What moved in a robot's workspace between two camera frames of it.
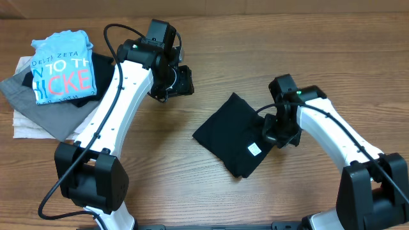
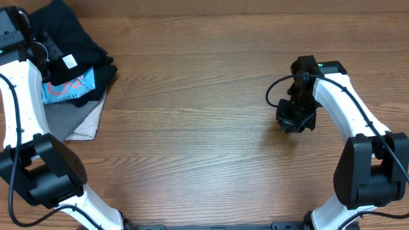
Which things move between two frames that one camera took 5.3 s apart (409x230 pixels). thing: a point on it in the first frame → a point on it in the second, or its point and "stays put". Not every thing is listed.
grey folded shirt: [61, 117] stays put
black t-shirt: [234, 136] → [72, 50]
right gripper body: [284, 130] → [300, 114]
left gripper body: [174, 82] → [43, 49]
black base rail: [276, 225] stays put
